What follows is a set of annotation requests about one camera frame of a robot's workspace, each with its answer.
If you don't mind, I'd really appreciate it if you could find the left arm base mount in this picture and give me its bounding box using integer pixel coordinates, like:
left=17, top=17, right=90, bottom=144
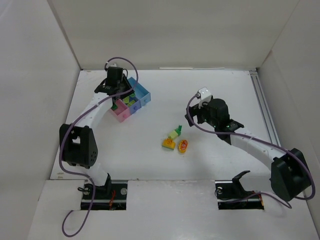
left=77, top=174, right=128, bottom=211

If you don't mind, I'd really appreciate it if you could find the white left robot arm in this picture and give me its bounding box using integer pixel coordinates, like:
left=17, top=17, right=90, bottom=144
left=58, top=66, right=133, bottom=181

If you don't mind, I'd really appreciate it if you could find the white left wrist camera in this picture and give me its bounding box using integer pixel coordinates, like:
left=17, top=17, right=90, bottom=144
left=104, top=61, right=118, bottom=71

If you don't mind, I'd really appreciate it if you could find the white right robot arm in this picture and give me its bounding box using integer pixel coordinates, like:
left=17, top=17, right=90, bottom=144
left=185, top=94, right=316, bottom=202

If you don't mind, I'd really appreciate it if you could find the dark green square lego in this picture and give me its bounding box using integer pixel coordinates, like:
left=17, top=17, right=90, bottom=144
left=111, top=104, right=118, bottom=111

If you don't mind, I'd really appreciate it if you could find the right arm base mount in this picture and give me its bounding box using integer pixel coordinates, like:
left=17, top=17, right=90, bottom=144
left=214, top=170, right=265, bottom=210

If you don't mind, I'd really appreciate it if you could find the metallic gold lego brick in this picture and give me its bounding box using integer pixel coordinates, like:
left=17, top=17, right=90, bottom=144
left=127, top=99, right=136, bottom=107

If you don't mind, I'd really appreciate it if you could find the light blue drawer bin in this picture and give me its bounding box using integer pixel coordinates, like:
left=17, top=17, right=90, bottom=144
left=131, top=83, right=151, bottom=107

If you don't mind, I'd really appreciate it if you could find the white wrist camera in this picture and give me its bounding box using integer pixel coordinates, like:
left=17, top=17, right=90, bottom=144
left=195, top=87, right=213, bottom=109
left=104, top=61, right=118, bottom=71

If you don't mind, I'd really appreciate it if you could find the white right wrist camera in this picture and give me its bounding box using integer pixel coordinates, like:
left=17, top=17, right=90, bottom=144
left=195, top=87, right=213, bottom=109

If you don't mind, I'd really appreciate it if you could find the light green rectangular lego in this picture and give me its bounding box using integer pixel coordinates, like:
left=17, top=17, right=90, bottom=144
left=123, top=96, right=131, bottom=104

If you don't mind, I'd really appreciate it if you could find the light green and green lego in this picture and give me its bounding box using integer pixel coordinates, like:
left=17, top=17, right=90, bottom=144
left=168, top=128, right=181, bottom=140

